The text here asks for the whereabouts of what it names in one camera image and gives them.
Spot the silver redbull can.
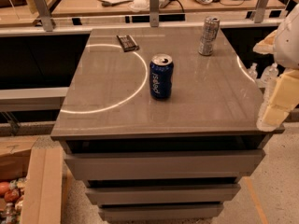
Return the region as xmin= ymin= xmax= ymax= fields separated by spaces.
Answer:
xmin=198 ymin=16 xmax=220 ymax=56

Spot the metal bracket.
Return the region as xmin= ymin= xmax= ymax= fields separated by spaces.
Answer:
xmin=252 ymin=0 xmax=269 ymax=23
xmin=34 ymin=0 xmax=54 ymax=32
xmin=149 ymin=0 xmax=159 ymax=27

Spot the dark rxbar chocolate bar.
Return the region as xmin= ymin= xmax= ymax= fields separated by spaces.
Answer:
xmin=117 ymin=35 xmax=139 ymax=52

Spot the clear plastic bottle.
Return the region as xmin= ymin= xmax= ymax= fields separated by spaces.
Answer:
xmin=248 ymin=63 xmax=258 ymax=79
xmin=261 ymin=63 xmax=278 ymax=84

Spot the grey drawer cabinet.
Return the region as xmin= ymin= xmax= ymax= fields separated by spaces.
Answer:
xmin=50 ymin=26 xmax=286 ymax=222

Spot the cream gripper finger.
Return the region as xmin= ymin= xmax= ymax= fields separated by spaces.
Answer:
xmin=253 ymin=31 xmax=277 ymax=54
xmin=262 ymin=69 xmax=299 ymax=127

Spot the blue pepsi can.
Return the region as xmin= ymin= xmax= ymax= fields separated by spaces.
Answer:
xmin=149 ymin=54 xmax=174 ymax=99

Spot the middle metal bracket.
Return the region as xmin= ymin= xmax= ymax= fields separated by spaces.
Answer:
xmin=149 ymin=0 xmax=159 ymax=27

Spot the left metal bracket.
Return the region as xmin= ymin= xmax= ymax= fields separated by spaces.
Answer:
xmin=34 ymin=0 xmax=54 ymax=32

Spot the right metal bracket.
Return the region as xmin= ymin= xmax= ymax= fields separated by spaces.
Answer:
xmin=252 ymin=0 xmax=269 ymax=23

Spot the cardboard box with snacks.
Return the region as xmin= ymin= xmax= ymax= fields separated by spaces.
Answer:
xmin=0 ymin=136 xmax=63 ymax=224

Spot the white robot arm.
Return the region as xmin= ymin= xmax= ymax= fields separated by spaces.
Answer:
xmin=253 ymin=4 xmax=299 ymax=132

